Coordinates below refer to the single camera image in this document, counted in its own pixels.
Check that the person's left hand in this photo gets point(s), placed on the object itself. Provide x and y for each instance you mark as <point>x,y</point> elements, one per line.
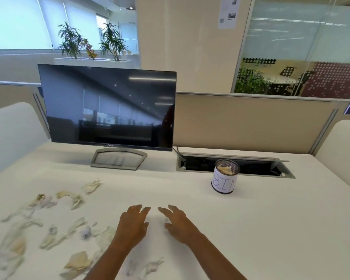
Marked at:
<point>129,230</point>

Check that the person's right hand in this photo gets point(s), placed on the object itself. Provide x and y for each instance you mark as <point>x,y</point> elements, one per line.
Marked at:
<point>182,228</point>

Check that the person's right thumb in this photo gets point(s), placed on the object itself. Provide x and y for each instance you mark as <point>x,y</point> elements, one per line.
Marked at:
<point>169,227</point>

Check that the person's left middle finger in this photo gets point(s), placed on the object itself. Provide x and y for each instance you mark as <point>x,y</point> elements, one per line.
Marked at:
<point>138,209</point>

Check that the person's left thumb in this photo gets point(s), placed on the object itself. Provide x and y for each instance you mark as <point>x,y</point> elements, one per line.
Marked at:
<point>145,226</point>

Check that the person's right middle finger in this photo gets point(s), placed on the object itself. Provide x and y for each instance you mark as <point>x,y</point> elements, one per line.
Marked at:
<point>174,209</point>

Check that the person's left forearm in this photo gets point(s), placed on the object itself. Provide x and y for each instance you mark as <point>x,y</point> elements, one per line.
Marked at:
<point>110,263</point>

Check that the person's right forearm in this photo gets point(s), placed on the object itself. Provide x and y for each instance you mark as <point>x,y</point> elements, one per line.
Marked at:
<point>218,261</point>

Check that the mesh cup with white label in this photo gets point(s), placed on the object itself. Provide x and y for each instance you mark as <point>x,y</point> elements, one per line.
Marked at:
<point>223,183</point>

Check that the grey monitor stand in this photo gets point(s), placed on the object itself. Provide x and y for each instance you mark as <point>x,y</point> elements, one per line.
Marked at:
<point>99,163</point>

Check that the crumpled paper in cup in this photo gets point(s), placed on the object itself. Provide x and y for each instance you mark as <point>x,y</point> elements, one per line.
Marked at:
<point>225,169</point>

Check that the scattered crumpled paper scraps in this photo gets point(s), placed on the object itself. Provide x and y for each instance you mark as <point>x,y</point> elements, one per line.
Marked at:
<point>75,261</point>

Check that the black computer monitor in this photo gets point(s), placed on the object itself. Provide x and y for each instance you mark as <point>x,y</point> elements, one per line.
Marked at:
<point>108,107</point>

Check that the beige desk partition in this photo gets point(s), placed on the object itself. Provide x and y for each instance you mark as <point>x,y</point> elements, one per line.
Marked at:
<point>245,125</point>

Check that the white rounded side divider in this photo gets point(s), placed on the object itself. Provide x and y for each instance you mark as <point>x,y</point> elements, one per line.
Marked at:
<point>342,151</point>
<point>14,134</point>

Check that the green plant behind glass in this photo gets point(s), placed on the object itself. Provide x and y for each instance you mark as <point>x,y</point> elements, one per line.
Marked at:
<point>249,80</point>

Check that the white planter box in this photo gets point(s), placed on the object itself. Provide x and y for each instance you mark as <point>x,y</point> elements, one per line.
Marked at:
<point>75,59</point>

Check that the orange leafed plant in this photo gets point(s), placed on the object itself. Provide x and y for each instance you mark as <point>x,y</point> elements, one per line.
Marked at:
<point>90,52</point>

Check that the white round table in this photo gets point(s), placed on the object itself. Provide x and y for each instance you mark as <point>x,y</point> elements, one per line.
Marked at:
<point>283,80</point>

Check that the green potted plant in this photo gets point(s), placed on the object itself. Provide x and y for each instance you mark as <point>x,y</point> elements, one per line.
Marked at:
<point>112,42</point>
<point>70,40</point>

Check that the black patterned chair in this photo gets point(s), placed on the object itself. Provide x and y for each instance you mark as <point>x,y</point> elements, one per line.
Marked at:
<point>288,71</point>
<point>304,81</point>

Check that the white paper notice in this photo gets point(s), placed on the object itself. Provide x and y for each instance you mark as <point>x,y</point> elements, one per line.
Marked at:
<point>229,11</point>

